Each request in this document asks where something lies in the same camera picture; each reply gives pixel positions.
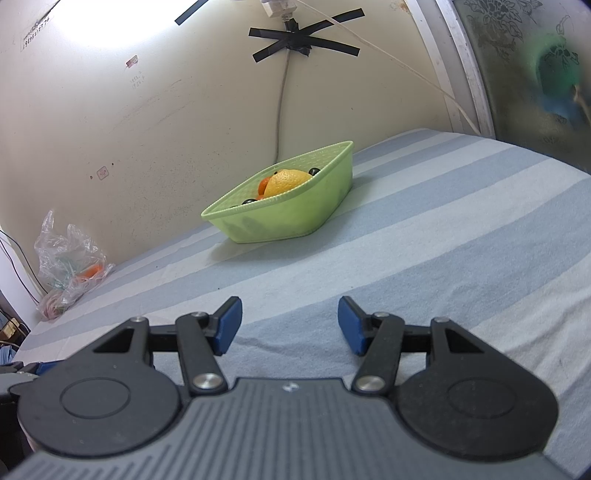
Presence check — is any clear plastic bag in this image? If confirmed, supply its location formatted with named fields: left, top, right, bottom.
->
left=34, top=210, right=116, bottom=322

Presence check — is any blue object behind glass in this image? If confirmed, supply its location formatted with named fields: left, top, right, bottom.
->
left=540, top=95, right=571, bottom=125

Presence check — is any frosted patterned glass door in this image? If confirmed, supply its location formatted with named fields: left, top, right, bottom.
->
left=455, top=0, right=591, bottom=174

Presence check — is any thin white cord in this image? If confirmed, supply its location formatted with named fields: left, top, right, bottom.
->
left=295, top=0, right=483, bottom=136

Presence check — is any black tape strip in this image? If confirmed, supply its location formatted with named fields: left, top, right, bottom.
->
left=174, top=0, right=211, bottom=26

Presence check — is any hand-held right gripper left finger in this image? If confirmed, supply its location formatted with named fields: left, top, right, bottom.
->
left=76, top=296, right=243, bottom=396

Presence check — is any black tape cross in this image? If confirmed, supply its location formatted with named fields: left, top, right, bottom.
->
left=248, top=8, right=365, bottom=64

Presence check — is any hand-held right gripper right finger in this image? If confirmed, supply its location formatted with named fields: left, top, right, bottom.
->
left=337, top=296, right=507, bottom=396

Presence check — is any green object behind glass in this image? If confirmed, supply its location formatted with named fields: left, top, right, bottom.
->
left=526, top=32, right=583, bottom=100

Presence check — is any light green plastic basket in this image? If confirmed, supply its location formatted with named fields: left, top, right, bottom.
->
left=201, top=141, right=355, bottom=244

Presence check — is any grey cable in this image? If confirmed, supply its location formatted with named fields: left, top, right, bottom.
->
left=274, top=48, right=293, bottom=166

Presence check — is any large yellow orange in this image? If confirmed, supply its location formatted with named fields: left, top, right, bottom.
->
left=265, top=169, right=313, bottom=197

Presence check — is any white door frame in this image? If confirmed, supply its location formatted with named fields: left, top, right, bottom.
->
left=416, top=0, right=497, bottom=139

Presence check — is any blue striped bedsheet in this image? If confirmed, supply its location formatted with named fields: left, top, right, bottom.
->
left=18, top=128, right=591, bottom=478

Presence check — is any thin black cable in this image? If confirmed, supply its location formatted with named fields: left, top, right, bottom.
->
left=0, top=228, right=47, bottom=306

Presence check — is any brown box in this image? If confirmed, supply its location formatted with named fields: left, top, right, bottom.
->
left=0, top=316, right=21, bottom=344

